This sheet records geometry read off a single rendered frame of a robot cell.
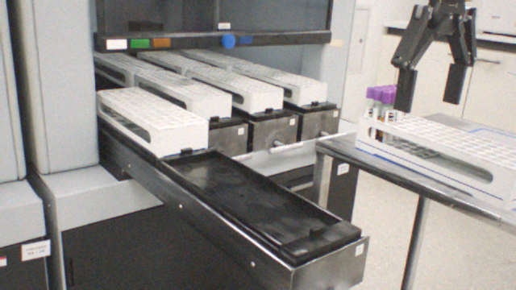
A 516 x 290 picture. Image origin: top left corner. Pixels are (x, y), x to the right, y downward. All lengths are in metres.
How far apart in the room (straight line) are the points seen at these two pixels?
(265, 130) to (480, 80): 2.08
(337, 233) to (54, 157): 0.56
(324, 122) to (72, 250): 0.66
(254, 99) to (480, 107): 2.10
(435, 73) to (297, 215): 2.53
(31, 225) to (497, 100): 2.55
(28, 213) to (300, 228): 0.47
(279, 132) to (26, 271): 0.59
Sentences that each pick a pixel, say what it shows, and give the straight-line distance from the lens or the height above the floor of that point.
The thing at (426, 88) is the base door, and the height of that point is 0.53.
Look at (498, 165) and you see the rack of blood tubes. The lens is 0.73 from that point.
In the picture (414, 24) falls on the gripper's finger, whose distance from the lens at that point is 0.76.
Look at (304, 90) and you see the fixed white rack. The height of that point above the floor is 0.86.
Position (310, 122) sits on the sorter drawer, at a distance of 1.14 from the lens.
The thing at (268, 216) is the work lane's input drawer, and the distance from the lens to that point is 0.63.
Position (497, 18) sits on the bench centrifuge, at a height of 0.99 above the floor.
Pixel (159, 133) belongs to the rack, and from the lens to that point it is 0.77.
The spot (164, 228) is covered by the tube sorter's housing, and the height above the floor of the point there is 0.61.
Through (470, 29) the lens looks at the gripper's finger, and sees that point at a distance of 0.87.
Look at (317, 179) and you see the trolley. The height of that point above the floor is 0.74.
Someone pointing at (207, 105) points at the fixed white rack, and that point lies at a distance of 0.98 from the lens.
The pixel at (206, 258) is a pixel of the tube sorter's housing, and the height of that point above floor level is 0.50.
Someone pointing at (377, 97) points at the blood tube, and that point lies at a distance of 0.84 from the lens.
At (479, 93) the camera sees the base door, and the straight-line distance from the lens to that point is 2.98.
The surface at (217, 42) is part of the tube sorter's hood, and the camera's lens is 1.00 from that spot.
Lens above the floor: 1.10
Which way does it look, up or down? 20 degrees down
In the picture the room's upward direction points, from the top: 4 degrees clockwise
